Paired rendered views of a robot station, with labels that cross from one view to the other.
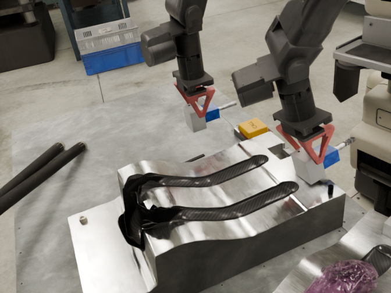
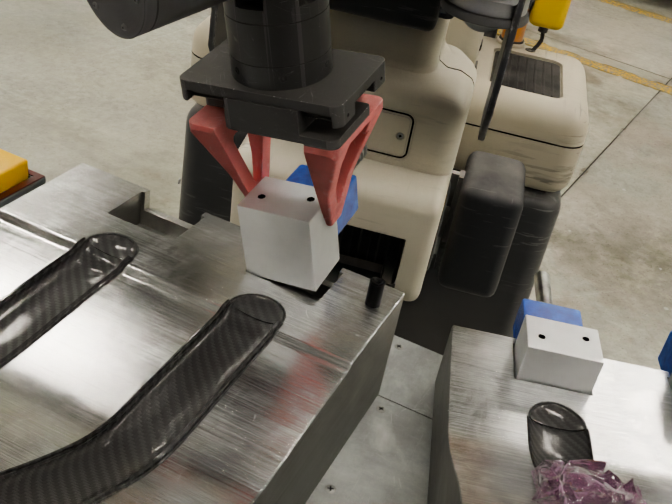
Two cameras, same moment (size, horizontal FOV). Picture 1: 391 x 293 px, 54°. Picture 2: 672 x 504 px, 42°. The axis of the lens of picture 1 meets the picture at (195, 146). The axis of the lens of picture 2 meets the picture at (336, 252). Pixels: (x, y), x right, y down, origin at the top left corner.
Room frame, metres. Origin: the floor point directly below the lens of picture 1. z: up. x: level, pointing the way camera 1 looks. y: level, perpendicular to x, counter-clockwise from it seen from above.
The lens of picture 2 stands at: (0.28, 0.15, 1.22)
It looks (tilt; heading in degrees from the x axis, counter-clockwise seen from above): 33 degrees down; 307
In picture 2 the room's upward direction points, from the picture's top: 11 degrees clockwise
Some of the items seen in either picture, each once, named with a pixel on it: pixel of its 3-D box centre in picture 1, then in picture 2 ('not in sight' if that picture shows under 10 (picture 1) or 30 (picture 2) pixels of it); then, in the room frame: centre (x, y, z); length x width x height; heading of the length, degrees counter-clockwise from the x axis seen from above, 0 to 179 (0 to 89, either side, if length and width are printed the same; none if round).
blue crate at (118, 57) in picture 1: (112, 52); not in sight; (3.87, 0.69, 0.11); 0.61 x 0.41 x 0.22; 101
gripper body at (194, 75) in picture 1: (191, 67); not in sight; (0.82, -0.02, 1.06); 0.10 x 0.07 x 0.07; 18
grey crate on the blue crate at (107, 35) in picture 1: (107, 35); not in sight; (3.87, 0.68, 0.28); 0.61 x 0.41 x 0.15; 101
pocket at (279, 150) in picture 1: (282, 157); (157, 235); (0.69, -0.19, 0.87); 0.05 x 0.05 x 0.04; 18
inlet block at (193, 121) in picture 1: (212, 110); not in sight; (0.84, -0.06, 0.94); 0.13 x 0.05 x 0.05; 108
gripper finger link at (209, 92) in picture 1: (197, 97); not in sight; (0.81, -0.02, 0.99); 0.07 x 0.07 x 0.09; 18
